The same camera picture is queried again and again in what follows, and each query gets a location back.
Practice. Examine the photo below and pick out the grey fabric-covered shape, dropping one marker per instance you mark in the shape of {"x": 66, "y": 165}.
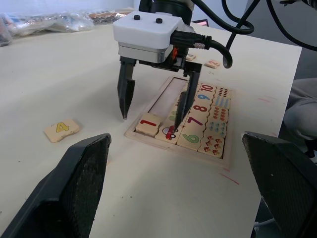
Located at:
{"x": 302, "y": 111}

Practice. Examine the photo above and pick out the wooden tile green picture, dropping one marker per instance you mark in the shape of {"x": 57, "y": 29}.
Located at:
{"x": 171, "y": 116}

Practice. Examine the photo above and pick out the wooden tile nine blue figures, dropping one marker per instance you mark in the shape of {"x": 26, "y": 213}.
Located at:
{"x": 221, "y": 101}

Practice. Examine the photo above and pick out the wooden tile seven blue figures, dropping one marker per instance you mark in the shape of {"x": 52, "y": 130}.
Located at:
{"x": 216, "y": 128}

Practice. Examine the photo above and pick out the wooden tile red car picture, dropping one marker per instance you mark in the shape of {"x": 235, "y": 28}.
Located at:
{"x": 168, "y": 135}

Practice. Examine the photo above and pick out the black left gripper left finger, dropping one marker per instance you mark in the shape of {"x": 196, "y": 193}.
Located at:
{"x": 62, "y": 193}

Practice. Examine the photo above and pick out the wooden tile green number 6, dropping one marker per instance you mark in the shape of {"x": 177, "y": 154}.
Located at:
{"x": 190, "y": 139}

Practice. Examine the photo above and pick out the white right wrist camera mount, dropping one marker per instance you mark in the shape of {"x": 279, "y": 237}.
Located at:
{"x": 143, "y": 32}

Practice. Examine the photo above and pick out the wooden tile eight orange figures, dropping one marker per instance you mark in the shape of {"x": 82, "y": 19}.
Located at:
{"x": 219, "y": 114}

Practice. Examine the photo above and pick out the wooden tile red number 10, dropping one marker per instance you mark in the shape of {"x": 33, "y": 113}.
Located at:
{"x": 207, "y": 88}

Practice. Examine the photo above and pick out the wooden tile blue number 9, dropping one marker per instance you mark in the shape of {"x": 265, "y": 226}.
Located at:
{"x": 205, "y": 97}

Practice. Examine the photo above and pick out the wooden tile red number 1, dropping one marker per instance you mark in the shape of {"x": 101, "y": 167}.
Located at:
{"x": 148, "y": 124}

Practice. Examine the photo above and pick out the wooden number puzzle board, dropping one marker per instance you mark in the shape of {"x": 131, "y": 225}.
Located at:
{"x": 173, "y": 152}

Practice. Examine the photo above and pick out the wooden tile purple number 7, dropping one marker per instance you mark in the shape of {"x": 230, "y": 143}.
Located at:
{"x": 196, "y": 121}

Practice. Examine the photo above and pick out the wooden tile six mushrooms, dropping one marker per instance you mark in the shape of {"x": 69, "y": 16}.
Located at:
{"x": 211, "y": 146}

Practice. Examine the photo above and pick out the wooden tile red number 8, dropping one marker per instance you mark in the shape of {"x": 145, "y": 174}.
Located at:
{"x": 203, "y": 108}

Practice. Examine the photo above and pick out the wooden tile orange number 2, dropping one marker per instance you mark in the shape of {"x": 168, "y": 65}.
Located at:
{"x": 212, "y": 64}

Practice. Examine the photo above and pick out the clear plastic bags pile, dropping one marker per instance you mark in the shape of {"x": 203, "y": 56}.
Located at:
{"x": 49, "y": 22}

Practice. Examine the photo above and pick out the brown packaged item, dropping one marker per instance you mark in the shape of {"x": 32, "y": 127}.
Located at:
{"x": 109, "y": 16}

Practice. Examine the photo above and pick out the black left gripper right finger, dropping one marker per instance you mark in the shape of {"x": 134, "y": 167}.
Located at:
{"x": 287, "y": 188}

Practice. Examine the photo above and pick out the wooden tile ten dark dots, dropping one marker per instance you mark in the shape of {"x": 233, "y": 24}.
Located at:
{"x": 223, "y": 92}

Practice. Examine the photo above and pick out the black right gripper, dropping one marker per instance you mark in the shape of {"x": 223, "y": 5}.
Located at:
{"x": 193, "y": 67}

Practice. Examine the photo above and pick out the small wooden number tile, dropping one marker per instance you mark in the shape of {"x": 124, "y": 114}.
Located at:
{"x": 191, "y": 57}

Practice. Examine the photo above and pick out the wooden tile yellow number 4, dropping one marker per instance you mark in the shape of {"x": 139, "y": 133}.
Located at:
{"x": 62, "y": 130}

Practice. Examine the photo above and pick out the pink-edged dark device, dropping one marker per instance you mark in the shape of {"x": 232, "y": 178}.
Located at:
{"x": 201, "y": 22}

